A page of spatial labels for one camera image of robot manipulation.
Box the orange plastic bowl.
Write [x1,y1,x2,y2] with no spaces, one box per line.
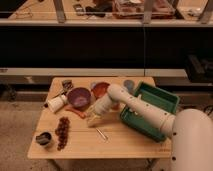
[92,82,109,99]

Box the silver metal fork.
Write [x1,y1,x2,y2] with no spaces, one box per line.
[96,128,108,141]

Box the wooden table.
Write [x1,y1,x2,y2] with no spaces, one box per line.
[27,76,178,160]

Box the green plastic tray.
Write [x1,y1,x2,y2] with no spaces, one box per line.
[120,82,179,142]

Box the bunch of red grapes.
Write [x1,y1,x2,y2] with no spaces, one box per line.
[55,117,70,151]

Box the black handled kitchen tool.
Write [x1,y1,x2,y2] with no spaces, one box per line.
[55,80,73,98]

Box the small dark metal cup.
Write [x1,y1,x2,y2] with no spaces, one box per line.
[36,132,52,146]

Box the white plastic cup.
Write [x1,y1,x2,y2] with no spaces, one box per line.
[47,95,67,113]

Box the purple plastic bowl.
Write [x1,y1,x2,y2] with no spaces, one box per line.
[67,87,91,108]

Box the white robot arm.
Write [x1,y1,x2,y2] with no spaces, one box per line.
[87,84,213,171]

